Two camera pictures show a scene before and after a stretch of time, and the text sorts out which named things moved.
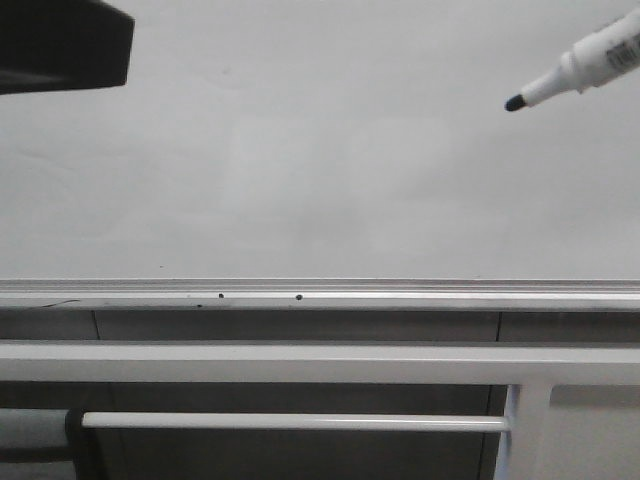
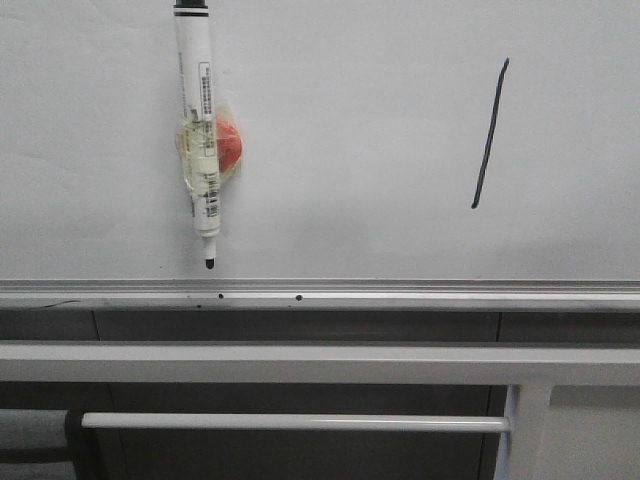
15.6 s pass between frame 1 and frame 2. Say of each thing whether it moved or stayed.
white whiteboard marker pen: moved
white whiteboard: stayed
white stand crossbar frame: stayed
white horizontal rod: stayed
